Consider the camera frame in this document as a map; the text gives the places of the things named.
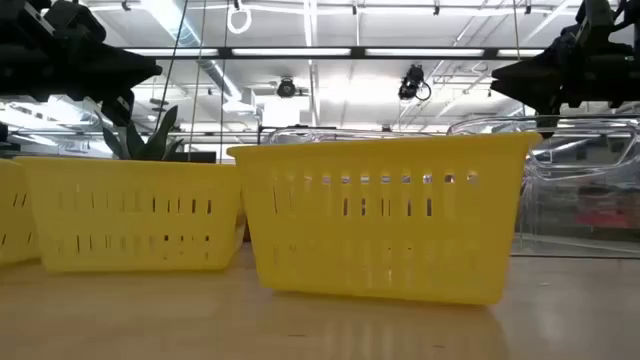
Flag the black light bar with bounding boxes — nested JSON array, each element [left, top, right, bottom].
[[117, 46, 547, 61]]

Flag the green artificial plant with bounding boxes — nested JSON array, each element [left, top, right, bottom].
[[101, 104, 185, 162]]

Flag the white cable loop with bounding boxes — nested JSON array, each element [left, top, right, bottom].
[[226, 3, 253, 36]]

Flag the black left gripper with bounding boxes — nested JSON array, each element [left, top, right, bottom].
[[0, 43, 164, 128]]

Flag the black overhead camera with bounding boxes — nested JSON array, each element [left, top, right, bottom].
[[397, 63, 433, 102]]

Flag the yellow slotted plastic basket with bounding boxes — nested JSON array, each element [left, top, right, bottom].
[[13, 155, 246, 274], [226, 132, 544, 306], [0, 158, 42, 267]]

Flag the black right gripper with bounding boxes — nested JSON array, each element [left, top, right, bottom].
[[490, 42, 640, 140]]

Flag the smoky grey plastic basket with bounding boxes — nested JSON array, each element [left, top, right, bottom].
[[163, 150, 218, 164]]

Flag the black round ceiling camera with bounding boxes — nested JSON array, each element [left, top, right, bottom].
[[276, 77, 298, 99]]

